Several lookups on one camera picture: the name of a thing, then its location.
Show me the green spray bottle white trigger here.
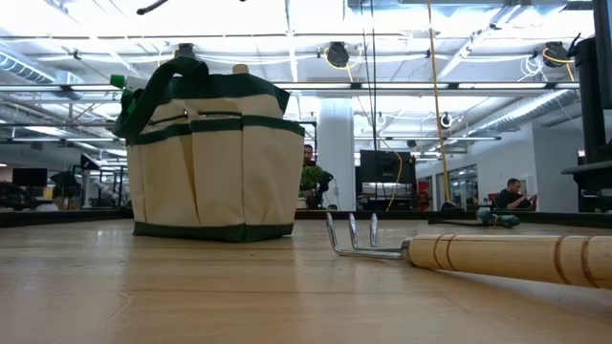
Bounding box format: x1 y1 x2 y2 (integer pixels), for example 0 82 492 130
109 73 151 117

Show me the three-prong rake wooden handle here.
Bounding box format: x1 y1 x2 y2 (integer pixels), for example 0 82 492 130
324 212 612 291

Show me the cream green gardening bag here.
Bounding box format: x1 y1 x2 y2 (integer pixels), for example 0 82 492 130
112 55 307 244

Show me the background green plant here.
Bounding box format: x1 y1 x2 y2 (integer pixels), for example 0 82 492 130
299 163 326 193

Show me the person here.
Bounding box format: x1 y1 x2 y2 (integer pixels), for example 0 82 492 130
301 143 337 211
493 177 539 212

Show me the large black background screen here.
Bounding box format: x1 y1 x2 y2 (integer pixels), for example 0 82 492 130
359 149 418 185

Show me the small teal object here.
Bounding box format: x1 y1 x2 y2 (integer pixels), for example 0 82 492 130
476 211 521 229

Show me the computer monitor black stand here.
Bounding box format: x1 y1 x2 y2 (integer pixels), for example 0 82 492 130
575 0 612 164

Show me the black ceiling cable reel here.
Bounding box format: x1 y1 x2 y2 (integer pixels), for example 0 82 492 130
541 41 571 69
325 41 352 70
173 42 198 61

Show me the yellow hanging cable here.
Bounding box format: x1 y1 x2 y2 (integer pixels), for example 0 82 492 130
425 0 453 207

